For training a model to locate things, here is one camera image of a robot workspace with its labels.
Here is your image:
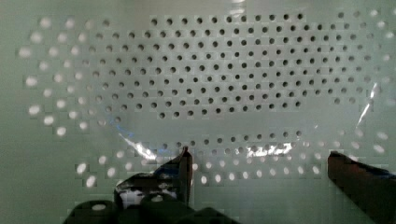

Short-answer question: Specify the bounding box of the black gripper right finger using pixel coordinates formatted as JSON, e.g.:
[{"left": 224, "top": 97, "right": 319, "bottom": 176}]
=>
[{"left": 327, "top": 151, "right": 396, "bottom": 224}]

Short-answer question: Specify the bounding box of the mint green plastic strainer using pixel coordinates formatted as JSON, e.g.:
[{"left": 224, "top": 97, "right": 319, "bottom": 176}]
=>
[{"left": 1, "top": 0, "right": 395, "bottom": 224}]

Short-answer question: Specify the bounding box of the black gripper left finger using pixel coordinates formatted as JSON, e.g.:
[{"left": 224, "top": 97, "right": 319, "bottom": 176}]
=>
[{"left": 113, "top": 146, "right": 192, "bottom": 209}]

